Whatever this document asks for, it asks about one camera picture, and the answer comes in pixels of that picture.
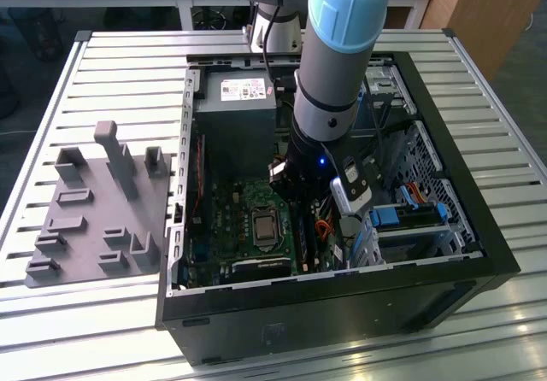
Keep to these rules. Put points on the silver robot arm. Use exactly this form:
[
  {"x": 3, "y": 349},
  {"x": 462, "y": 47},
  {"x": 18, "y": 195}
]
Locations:
[{"x": 333, "y": 77}]

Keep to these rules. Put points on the black RAM slot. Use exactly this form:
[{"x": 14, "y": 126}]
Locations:
[{"x": 316, "y": 244}]

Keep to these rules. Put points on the silver CPU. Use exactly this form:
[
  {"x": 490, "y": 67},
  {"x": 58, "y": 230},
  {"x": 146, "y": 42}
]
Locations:
[{"x": 263, "y": 226}]

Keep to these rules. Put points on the grey power supply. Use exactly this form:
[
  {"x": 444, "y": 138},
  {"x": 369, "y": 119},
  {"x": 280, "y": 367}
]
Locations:
[{"x": 235, "y": 133}]

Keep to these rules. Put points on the CPU socket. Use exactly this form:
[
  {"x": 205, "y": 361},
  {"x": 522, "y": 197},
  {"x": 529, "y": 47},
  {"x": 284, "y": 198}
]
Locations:
[{"x": 265, "y": 241}]

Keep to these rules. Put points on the green motherboard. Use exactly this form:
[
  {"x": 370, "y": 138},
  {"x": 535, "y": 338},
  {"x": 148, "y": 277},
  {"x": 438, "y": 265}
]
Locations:
[{"x": 222, "y": 210}]

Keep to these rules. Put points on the blue disk carrier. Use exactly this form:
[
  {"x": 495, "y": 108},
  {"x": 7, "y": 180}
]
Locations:
[{"x": 384, "y": 218}]

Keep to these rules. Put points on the graphics card with black shroud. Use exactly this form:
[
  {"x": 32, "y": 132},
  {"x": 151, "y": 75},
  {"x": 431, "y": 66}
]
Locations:
[{"x": 260, "y": 267}]

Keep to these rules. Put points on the grey metal drive cage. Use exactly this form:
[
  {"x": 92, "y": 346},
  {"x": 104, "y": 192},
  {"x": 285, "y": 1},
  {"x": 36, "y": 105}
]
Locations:
[{"x": 410, "y": 232}]

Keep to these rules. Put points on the black chair base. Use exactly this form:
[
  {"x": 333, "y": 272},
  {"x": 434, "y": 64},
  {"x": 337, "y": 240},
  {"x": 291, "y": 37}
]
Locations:
[{"x": 209, "y": 18}]

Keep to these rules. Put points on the grey parts rack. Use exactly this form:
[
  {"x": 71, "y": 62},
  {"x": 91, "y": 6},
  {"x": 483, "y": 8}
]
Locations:
[{"x": 85, "y": 248}]

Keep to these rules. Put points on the wooden cabinet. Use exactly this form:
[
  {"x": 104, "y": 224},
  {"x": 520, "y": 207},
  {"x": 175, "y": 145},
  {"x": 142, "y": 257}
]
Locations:
[{"x": 491, "y": 13}]

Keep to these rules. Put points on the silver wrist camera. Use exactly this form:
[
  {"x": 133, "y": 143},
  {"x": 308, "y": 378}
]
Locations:
[{"x": 350, "y": 193}]

